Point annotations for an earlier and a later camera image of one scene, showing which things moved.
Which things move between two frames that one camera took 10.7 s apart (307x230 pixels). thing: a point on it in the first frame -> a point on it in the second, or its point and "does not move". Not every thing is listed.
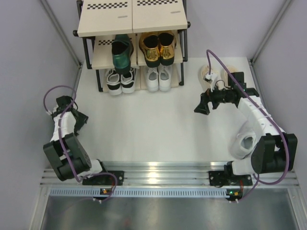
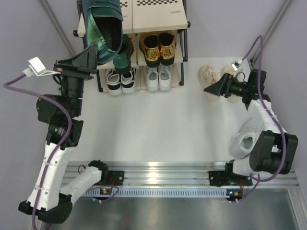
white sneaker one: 164,75 does not move
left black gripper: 82,119 -> 83,65
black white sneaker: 127,84 does not move
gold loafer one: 167,42 does not move
